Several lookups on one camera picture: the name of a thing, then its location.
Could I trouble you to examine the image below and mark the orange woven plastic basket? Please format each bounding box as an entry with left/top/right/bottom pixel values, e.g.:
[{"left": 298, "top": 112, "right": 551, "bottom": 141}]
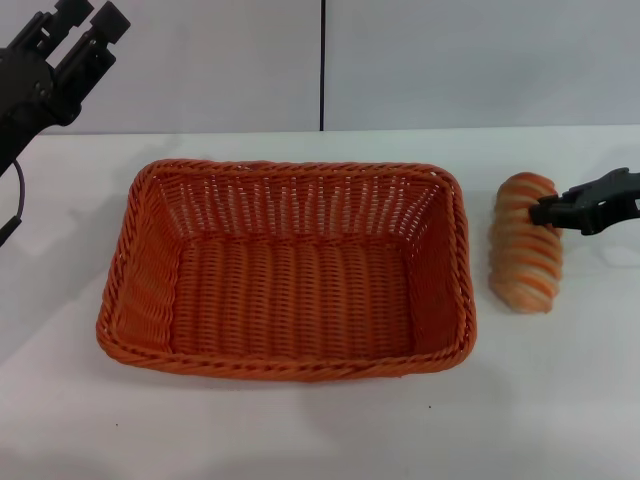
[{"left": 95, "top": 158, "right": 479, "bottom": 384}]

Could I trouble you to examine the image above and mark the striped orange cream bread roll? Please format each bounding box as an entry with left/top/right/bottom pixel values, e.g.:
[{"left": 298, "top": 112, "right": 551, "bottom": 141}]
[{"left": 488, "top": 171, "right": 565, "bottom": 315}]

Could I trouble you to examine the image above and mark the thin dark gripper cable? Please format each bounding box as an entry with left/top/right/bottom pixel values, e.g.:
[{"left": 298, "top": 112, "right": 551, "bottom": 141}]
[{"left": 0, "top": 158, "right": 27, "bottom": 247}]

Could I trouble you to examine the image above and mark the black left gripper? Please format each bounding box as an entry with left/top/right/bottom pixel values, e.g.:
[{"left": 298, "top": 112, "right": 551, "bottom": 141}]
[{"left": 0, "top": 0, "right": 132, "bottom": 177}]

